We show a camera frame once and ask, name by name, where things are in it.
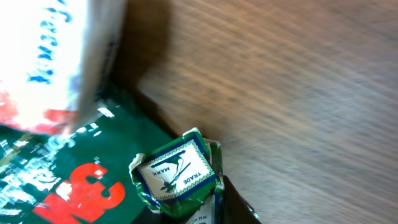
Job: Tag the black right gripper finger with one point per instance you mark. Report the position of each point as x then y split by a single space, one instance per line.
236 209

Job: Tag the green white gum pack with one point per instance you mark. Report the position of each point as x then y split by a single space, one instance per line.
182 180

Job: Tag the green 3M gloves package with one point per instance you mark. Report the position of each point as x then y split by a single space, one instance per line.
84 177

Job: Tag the red white small box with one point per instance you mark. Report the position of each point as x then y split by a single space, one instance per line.
55 58

